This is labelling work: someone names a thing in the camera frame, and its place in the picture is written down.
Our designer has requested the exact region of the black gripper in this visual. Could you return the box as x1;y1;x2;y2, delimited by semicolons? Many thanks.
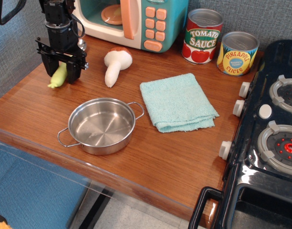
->
36;21;88;84

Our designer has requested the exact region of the yellow-green plush spoon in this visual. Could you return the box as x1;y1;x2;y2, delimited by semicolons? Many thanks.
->
47;62;67;89

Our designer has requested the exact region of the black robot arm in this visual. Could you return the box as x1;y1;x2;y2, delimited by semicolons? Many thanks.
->
36;0;88;84

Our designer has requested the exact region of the light blue folded cloth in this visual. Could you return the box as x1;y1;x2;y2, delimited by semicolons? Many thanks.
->
140;73;219;133

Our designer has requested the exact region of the white plush mushroom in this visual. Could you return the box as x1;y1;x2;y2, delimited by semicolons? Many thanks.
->
104;47;133;88

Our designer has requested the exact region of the stainless steel pot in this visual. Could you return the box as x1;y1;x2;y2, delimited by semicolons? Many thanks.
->
57;98;145;156

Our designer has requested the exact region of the teal toy microwave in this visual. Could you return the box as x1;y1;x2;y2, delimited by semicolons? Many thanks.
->
73;0;188;53

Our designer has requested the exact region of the tomato sauce can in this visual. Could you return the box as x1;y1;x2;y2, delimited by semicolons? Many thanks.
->
182;9;224;64

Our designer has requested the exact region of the orange plush toy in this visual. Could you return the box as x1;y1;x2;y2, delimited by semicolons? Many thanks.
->
0;221;12;229

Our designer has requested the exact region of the pineapple slices can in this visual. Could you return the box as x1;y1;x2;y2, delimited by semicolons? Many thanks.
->
217;31;260;76

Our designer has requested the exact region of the black toy stove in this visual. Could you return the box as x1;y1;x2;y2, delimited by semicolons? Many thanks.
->
189;40;292;229

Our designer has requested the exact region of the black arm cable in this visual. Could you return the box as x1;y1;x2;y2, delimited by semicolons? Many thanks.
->
0;0;86;39

